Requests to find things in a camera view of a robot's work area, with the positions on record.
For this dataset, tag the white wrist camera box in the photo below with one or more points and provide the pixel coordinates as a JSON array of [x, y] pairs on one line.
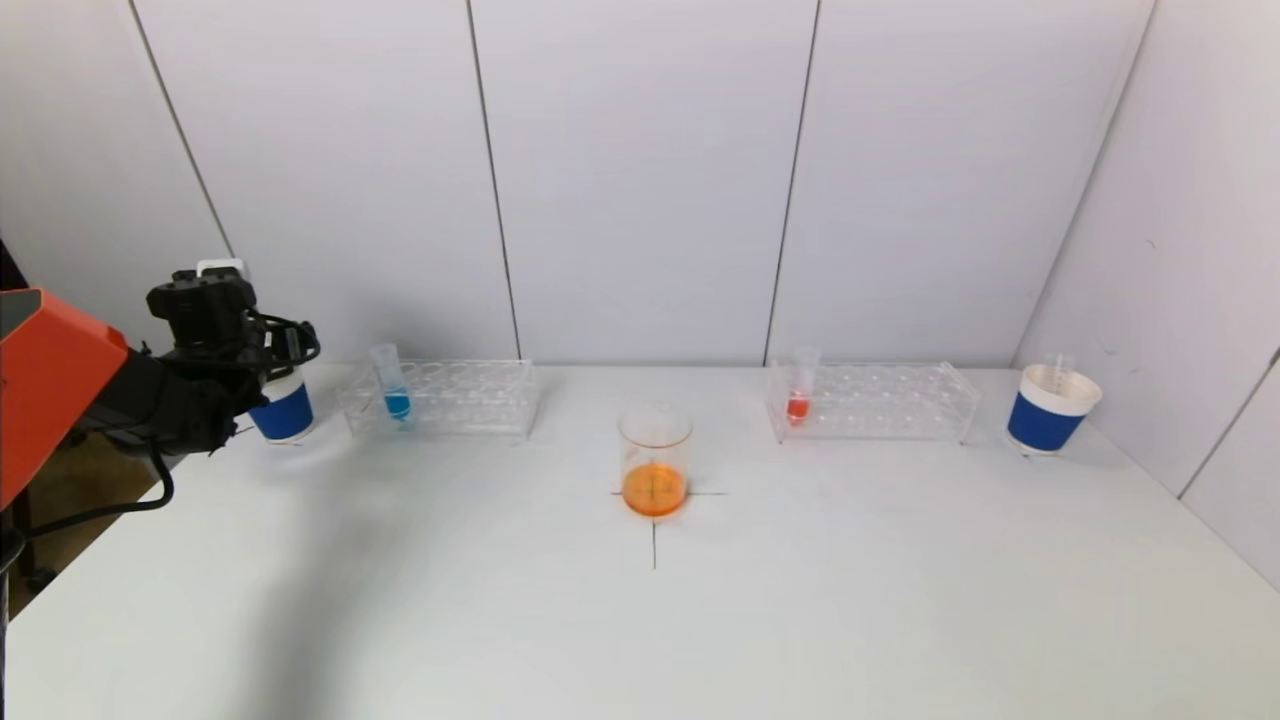
[[222, 265]]

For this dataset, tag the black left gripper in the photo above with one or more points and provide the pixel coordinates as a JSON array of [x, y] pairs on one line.
[[291, 349]]

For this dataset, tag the blue white paper cup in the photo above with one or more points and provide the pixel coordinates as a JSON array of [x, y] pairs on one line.
[[1045, 425], [285, 415]]

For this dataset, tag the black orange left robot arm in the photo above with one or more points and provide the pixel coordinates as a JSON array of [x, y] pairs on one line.
[[60, 380]]

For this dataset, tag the test tube with yellow pigment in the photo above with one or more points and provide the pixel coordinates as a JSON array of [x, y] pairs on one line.
[[1061, 368]]

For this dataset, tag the clear glass beaker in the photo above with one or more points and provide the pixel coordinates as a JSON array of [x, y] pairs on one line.
[[655, 490]]

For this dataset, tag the clear acrylic test tube rack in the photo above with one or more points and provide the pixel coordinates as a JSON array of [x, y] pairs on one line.
[[470, 410], [880, 410]]

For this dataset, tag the test tube with blue pigment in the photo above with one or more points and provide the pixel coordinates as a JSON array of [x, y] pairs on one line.
[[397, 403]]

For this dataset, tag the black metal stand leg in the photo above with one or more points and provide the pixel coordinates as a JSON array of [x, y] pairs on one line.
[[30, 560]]

